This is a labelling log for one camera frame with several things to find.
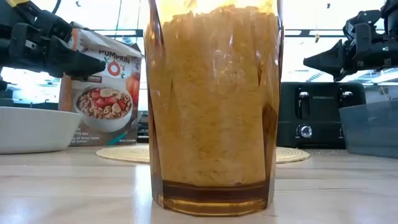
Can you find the pumpkin cereal box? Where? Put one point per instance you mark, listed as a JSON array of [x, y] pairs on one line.
[[109, 102]]

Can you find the grey translucent plastic bin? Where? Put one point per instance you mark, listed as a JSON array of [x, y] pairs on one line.
[[373, 130]]

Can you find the light ceramic bowl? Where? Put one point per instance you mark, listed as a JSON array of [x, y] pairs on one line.
[[34, 130]]

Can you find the yellow tape tag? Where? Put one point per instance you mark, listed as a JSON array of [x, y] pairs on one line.
[[14, 2]]

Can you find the round woven placemat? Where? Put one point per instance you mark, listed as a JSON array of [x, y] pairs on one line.
[[124, 154]]

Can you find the black four-slot toaster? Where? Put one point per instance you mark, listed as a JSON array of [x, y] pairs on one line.
[[320, 118]]

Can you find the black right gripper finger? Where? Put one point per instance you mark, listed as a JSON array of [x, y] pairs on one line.
[[335, 60]]

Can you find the small bowl of oats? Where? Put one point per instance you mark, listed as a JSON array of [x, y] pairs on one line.
[[214, 109]]

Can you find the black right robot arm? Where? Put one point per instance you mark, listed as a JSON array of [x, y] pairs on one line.
[[392, 7]]

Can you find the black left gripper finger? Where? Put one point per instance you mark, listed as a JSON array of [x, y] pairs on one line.
[[74, 62]]

